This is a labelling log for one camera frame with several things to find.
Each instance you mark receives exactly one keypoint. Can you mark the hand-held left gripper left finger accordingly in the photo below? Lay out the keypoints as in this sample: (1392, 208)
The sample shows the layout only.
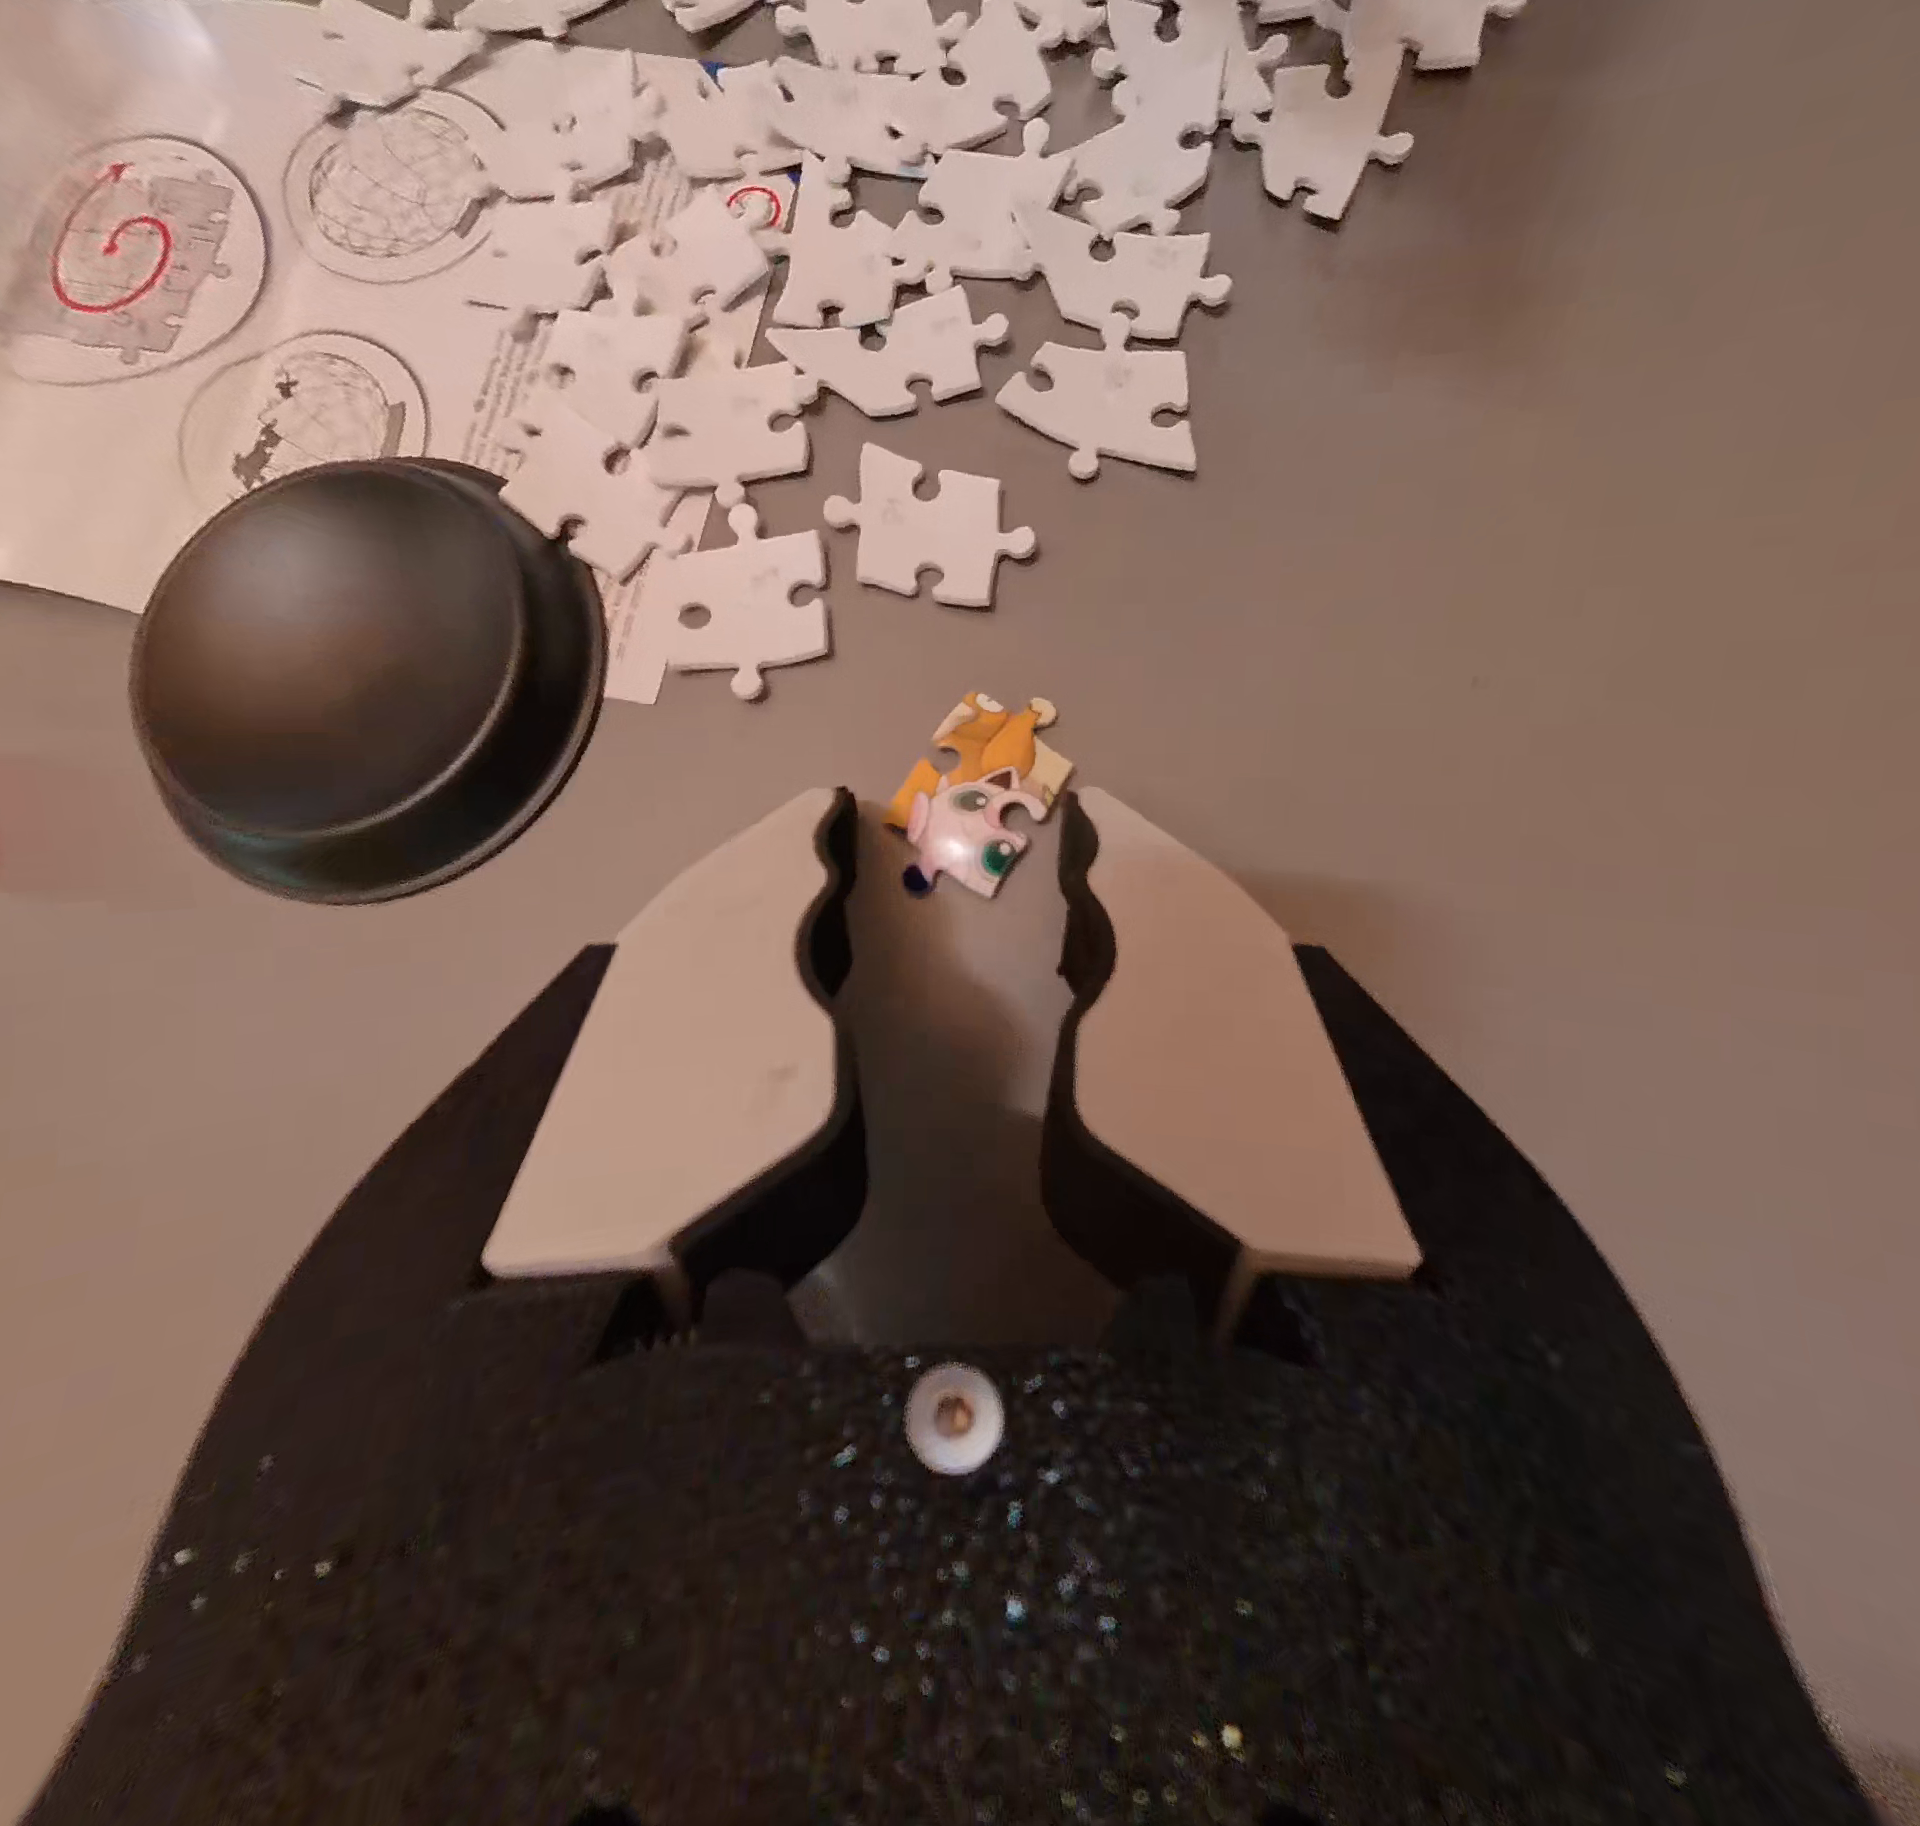
(675, 1092)

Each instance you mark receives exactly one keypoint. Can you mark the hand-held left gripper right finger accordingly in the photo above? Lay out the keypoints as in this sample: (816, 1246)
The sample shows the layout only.
(1231, 1092)

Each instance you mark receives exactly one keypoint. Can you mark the pink and orange puzzle piece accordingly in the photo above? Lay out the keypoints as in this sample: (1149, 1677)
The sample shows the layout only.
(978, 814)

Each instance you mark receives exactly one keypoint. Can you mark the pile of white puzzle pieces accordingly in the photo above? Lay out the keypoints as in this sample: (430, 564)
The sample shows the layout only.
(899, 222)

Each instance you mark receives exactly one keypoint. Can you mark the black round puzzle stand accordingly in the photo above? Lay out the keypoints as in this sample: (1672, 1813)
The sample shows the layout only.
(362, 671)

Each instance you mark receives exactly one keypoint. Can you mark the printed instruction sheet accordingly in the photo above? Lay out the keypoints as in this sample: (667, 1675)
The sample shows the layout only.
(135, 84)

